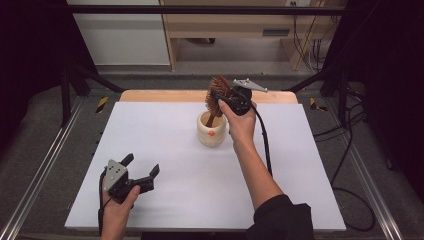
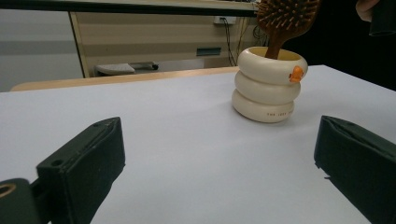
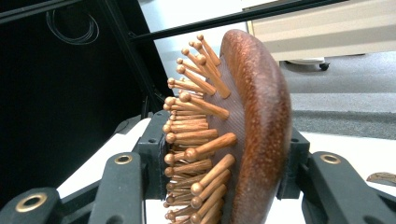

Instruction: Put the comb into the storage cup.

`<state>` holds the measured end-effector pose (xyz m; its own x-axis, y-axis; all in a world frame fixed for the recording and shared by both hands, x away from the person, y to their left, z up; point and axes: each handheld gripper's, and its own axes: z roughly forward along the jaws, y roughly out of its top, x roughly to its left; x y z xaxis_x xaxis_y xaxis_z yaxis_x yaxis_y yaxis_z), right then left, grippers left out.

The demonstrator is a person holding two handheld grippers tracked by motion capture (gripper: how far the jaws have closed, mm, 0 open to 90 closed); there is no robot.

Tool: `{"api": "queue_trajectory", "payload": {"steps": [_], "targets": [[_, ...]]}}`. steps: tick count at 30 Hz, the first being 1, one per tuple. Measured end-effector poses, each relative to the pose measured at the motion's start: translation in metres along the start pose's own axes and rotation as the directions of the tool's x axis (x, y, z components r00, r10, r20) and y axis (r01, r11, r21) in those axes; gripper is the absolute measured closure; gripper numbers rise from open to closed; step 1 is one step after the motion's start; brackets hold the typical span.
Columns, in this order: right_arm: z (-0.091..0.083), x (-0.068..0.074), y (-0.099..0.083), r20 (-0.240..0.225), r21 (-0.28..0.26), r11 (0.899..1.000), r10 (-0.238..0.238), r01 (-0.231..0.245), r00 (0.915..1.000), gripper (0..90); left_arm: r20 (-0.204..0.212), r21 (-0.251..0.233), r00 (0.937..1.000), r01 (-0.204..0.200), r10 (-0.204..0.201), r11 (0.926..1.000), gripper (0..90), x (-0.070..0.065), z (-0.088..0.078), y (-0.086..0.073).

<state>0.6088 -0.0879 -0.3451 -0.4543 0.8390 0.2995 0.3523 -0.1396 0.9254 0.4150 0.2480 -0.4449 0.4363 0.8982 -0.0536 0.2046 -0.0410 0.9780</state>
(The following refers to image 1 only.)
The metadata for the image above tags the light wooden desk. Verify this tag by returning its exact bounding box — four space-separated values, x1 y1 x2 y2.
159 0 348 72

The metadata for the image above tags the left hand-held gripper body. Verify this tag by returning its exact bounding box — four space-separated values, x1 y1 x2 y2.
103 159 155 205

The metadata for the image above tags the person's left hand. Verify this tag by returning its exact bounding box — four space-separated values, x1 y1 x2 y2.
101 185 141 221

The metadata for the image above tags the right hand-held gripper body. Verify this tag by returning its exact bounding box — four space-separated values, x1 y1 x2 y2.
228 78 269 117

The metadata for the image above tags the black hanging cable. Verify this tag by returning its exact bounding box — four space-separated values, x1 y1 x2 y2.
292 14 318 73

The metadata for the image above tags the yellow hanging cable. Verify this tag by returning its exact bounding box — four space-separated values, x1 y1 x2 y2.
293 0 326 70

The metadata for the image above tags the aluminium floor rail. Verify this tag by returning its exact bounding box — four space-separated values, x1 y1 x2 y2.
0 96 86 240
324 96 405 240

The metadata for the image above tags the person's right hand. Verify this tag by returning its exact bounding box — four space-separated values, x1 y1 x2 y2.
218 99 258 148

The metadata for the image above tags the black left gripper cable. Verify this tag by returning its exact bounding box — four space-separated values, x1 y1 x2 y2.
97 169 108 236

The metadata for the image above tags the cream ceramic cup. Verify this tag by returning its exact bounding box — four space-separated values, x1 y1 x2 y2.
196 110 228 148

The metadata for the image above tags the white cabinet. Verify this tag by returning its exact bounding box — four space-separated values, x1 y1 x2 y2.
66 0 171 66

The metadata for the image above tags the black curtain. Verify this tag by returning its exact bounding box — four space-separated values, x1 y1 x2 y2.
321 0 424 201
0 0 98 158

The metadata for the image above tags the brown wooden hairbrush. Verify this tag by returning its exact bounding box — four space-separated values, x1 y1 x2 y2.
204 75 234 128

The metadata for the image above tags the long black floor cable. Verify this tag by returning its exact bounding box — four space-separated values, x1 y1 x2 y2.
331 128 377 233

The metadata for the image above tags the black metal stand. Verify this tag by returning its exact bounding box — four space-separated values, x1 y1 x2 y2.
60 63 126 128
283 64 349 126

